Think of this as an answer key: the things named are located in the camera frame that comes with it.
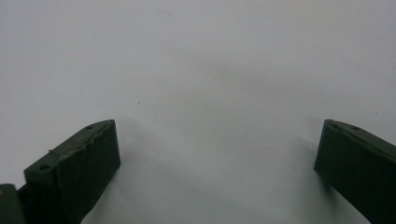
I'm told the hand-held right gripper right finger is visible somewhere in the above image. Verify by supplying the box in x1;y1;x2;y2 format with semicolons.
313;119;396;224

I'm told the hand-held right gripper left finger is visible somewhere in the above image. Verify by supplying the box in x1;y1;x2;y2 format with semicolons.
23;119;121;224

